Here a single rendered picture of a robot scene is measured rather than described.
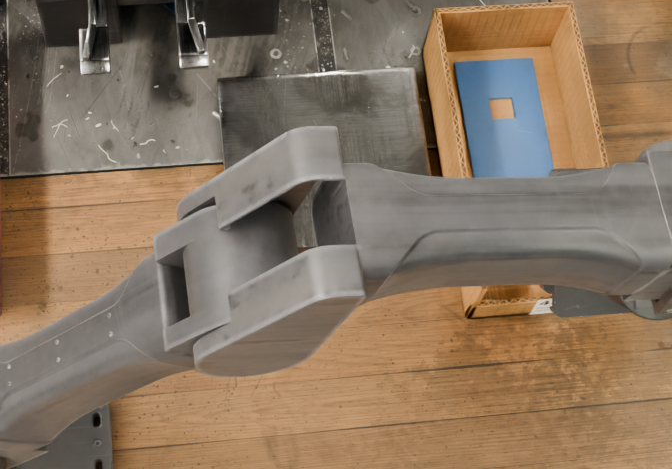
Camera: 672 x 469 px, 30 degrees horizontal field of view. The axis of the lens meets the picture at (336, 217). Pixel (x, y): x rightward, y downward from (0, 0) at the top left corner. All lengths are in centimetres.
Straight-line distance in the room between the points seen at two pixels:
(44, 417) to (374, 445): 29
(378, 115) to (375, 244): 46
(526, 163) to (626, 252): 41
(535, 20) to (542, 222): 47
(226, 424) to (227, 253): 35
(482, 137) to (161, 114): 27
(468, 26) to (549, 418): 34
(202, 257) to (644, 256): 23
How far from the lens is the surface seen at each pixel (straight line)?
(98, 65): 101
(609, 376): 103
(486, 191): 65
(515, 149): 108
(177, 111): 108
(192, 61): 100
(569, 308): 88
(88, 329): 73
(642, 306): 78
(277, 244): 66
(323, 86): 107
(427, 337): 101
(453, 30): 109
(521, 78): 111
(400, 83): 108
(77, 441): 97
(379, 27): 113
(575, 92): 108
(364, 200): 62
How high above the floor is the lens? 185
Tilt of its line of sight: 66 degrees down
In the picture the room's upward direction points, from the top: 12 degrees clockwise
